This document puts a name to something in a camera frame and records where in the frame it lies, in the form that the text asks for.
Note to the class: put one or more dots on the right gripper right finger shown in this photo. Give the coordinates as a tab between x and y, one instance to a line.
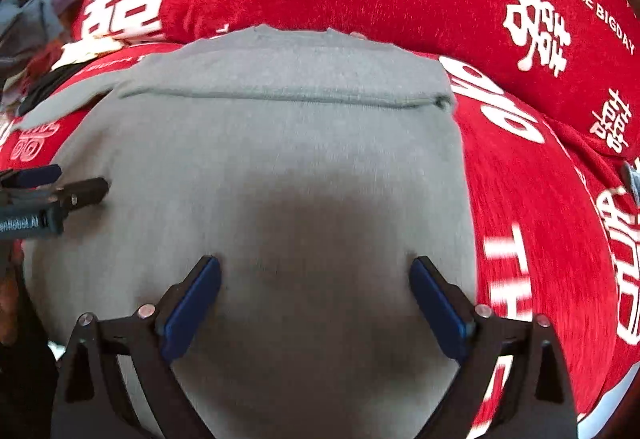
536	400

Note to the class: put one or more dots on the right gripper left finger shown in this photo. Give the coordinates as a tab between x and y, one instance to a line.
92	400

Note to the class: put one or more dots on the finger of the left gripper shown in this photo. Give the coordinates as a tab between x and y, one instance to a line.
30	177
77	195

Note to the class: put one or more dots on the grey knit sweater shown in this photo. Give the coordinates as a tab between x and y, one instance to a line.
315	166

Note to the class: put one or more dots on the pile of mixed clothes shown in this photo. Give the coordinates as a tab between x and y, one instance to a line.
27	28

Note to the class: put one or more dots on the black folded garment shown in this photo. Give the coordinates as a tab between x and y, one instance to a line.
47	85

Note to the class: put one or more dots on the red bed sheet white print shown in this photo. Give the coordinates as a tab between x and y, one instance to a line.
544	244

